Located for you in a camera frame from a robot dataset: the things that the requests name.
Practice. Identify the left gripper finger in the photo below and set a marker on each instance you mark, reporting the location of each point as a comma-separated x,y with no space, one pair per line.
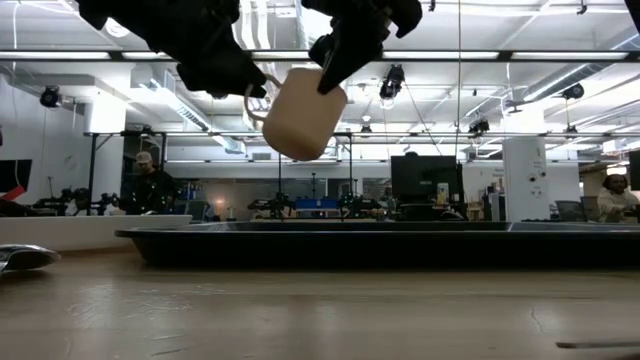
225,75

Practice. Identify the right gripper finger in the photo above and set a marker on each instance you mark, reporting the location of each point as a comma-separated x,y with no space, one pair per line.
321,50
355,50

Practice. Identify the orange ceramic mug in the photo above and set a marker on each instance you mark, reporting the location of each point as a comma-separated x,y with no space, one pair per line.
300,125

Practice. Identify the silver spoon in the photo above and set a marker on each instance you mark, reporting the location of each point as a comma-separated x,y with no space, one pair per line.
25,257

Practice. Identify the black background robot arm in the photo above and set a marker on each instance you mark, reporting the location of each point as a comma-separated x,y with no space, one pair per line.
75,197
272,204
357,204

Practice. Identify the black serving tray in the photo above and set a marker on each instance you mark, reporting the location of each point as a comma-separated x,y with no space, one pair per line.
350,247

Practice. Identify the black ceiling-mounted light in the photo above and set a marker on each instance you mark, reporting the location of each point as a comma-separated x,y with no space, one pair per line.
50,97
392,82
573,91
479,126

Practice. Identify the grey office chair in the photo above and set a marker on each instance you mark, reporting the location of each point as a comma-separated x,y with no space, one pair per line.
192,210
570,210

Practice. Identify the person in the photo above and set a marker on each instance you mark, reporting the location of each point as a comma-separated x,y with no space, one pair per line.
615,200
150,192

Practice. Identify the black computer monitor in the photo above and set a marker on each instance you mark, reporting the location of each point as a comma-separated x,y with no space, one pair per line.
635,170
425,177

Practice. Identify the blue box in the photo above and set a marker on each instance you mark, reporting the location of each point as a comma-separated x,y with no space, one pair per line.
317,204

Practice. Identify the white container yellow label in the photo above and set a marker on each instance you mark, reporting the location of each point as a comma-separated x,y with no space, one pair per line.
443,194

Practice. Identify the white column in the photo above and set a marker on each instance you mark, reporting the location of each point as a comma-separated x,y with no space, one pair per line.
525,170

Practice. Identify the red object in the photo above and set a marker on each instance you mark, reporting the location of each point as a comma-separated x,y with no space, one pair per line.
11,194

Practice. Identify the black aluminium table frame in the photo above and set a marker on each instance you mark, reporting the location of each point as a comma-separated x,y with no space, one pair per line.
505,55

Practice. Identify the black background station frame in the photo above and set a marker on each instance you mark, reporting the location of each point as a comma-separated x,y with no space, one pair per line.
92,170

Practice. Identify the black wall screen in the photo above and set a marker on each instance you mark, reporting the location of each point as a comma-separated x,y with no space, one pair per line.
15,175

